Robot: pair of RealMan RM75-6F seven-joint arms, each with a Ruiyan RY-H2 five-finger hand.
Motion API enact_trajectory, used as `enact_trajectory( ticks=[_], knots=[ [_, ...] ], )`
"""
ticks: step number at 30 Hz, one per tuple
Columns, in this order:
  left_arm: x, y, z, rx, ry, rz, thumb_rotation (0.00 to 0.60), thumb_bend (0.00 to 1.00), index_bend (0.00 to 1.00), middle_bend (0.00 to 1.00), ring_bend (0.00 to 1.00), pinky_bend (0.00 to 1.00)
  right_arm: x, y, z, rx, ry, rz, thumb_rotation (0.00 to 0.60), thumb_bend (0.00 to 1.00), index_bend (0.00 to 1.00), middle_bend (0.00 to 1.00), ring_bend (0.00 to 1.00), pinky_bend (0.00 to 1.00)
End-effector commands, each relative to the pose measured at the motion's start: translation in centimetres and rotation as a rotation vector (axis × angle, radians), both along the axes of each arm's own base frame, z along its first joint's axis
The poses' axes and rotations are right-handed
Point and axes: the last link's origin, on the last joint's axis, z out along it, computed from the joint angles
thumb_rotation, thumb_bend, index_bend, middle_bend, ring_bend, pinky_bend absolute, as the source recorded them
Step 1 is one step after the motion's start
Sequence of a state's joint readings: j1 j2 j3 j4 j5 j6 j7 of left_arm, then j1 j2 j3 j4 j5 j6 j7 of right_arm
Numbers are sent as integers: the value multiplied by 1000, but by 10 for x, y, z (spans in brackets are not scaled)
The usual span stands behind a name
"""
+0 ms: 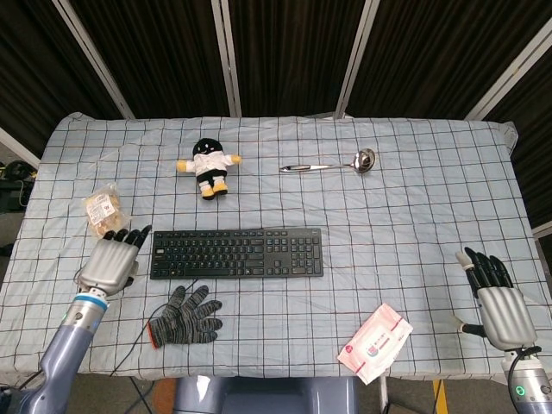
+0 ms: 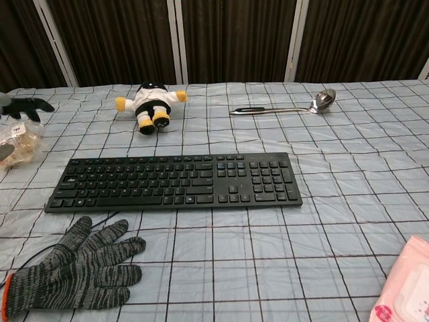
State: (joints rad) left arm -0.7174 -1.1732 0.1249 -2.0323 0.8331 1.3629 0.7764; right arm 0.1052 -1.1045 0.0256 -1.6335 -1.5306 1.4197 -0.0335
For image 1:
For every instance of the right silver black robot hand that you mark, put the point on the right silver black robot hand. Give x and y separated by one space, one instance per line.
502 312

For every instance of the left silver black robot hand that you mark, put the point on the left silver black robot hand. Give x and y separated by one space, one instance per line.
111 263

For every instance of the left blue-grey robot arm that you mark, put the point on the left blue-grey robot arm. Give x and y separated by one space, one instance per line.
64 345

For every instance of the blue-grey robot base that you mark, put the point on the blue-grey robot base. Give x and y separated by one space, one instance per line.
265 394

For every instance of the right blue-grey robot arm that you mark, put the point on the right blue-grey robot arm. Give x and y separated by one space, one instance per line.
526 381

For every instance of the black computer keyboard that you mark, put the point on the black computer keyboard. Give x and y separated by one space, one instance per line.
236 253

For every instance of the clear bag of snacks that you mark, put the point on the clear bag of snacks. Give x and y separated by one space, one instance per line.
103 211

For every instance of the grey knitted work glove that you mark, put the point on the grey knitted work glove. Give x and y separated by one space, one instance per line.
186 318

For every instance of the black equipment on floor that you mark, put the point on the black equipment on floor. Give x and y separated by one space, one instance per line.
15 183

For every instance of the pink wet wipes pack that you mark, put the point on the pink wet wipes pack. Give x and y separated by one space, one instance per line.
374 343

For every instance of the black white plush doll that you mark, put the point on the black white plush doll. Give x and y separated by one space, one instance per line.
208 165

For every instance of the blue checked tablecloth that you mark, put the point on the blue checked tablecloth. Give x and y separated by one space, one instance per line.
388 224

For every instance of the stainless steel ladle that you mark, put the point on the stainless steel ladle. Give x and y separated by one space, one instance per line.
328 165

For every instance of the black folding screen partition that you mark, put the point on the black folding screen partition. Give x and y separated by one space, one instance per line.
284 56

